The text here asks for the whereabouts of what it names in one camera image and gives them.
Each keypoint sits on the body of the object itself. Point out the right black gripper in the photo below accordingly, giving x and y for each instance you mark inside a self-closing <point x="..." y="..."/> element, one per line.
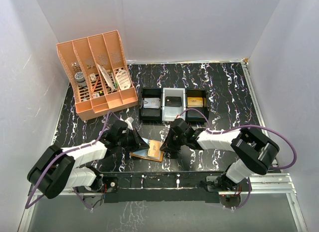
<point x="168" y="144"/>

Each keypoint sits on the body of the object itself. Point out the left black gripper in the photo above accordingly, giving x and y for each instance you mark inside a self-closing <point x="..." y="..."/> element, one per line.
<point x="138" y="143"/>

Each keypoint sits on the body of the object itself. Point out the orange leather card holder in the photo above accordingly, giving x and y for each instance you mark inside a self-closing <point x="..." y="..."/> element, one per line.
<point x="142" y="153"/>

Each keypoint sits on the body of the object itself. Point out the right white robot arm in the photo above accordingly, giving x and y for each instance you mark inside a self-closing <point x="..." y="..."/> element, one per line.
<point x="255" y="150"/>

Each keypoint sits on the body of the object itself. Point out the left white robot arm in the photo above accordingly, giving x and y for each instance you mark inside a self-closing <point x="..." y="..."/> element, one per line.
<point x="63" y="168"/>

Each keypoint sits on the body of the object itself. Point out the left black card bin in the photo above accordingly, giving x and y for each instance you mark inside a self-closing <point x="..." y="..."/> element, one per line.
<point x="150" y="115"/>

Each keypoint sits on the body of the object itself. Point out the black card bin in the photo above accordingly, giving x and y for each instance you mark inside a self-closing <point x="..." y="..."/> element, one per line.
<point x="150" y="115"/>
<point x="197" y="115"/>

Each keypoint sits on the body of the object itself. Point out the white middle card bin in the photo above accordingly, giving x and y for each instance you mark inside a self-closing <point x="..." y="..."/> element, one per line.
<point x="170" y="113"/>

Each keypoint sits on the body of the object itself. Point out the right black card bin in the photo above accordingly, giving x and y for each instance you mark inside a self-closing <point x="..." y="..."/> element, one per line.
<point x="197" y="115"/>

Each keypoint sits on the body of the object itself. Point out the silver credit card stack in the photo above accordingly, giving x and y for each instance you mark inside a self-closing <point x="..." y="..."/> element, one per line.
<point x="151" y="103"/>

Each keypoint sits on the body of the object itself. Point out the black credit card stack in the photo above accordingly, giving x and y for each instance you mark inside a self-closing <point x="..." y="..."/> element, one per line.
<point x="173" y="101"/>

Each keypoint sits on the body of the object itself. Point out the gold credit card stack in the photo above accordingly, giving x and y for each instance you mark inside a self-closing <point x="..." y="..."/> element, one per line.
<point x="196" y="102"/>

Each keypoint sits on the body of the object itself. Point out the white labelled package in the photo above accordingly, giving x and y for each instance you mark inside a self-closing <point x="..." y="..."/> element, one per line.
<point x="123" y="79"/>

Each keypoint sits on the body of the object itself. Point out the orange pencil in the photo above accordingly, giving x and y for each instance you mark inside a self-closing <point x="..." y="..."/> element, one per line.
<point x="95" y="84"/>

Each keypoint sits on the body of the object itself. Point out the white paper leaflet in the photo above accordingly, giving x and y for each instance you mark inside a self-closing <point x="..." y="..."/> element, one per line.
<point x="106" y="77"/>

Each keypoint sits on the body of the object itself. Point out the peach desk file organizer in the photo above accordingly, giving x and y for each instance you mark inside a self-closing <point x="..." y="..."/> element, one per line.
<point x="84" y="54"/>

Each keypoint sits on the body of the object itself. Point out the grey tape roll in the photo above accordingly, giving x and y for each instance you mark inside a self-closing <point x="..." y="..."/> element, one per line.
<point x="80" y="79"/>

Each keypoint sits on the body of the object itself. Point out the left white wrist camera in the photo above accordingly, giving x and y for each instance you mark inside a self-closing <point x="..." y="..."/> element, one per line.
<point x="129" y="122"/>

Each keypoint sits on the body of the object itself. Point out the aluminium table frame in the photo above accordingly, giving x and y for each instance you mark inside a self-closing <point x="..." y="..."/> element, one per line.
<point x="272" y="206"/>

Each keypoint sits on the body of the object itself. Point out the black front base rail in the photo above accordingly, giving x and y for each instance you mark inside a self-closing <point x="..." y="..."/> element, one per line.
<point x="157" y="187"/>

